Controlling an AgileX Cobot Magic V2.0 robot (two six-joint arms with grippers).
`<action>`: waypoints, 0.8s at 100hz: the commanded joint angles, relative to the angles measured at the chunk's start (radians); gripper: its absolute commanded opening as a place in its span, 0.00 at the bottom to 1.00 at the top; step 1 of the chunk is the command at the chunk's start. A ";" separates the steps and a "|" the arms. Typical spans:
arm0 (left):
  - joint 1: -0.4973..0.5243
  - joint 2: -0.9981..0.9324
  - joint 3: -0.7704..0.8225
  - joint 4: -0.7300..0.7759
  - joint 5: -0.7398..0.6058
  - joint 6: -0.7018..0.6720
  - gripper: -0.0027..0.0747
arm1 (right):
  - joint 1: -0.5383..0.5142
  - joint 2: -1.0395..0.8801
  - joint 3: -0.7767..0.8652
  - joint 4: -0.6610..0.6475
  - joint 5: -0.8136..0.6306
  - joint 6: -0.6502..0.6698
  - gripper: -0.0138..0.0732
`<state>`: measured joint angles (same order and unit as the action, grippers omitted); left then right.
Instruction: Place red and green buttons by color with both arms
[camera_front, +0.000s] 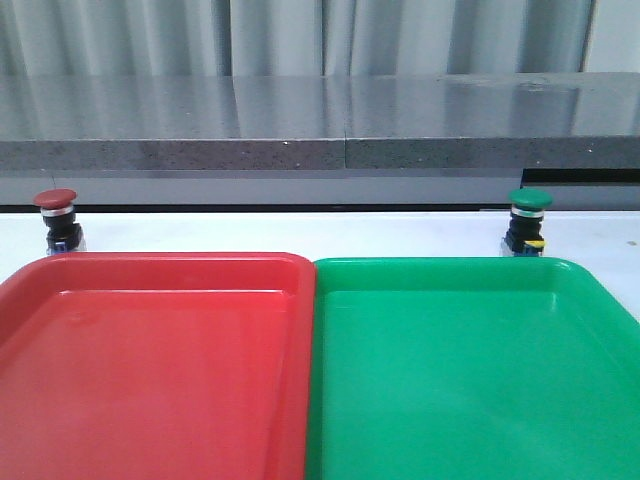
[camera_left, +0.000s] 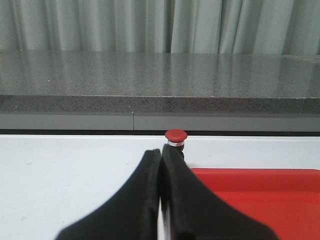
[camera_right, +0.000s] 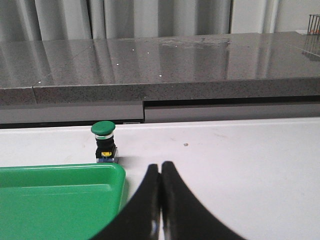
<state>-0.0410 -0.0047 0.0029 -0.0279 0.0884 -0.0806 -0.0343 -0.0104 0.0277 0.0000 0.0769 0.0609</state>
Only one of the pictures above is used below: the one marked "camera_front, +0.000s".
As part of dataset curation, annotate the red mushroom push button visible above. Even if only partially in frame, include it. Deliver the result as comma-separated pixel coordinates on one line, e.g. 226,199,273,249
33,188,86,256

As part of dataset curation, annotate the green plastic tray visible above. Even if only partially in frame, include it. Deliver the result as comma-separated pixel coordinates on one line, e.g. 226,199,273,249
305,258,639,479

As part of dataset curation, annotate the red plastic tray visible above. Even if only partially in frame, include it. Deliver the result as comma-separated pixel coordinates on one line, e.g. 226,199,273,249
1,253,316,479

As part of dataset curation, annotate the green mushroom push button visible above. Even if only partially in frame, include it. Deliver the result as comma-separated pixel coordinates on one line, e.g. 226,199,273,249
501,188,553,257

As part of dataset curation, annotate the grey stone counter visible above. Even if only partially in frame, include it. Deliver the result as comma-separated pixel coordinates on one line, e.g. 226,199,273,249
1,73,639,210

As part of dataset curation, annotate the grey curtain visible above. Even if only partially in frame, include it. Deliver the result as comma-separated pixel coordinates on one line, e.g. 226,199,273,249
1,1,595,76

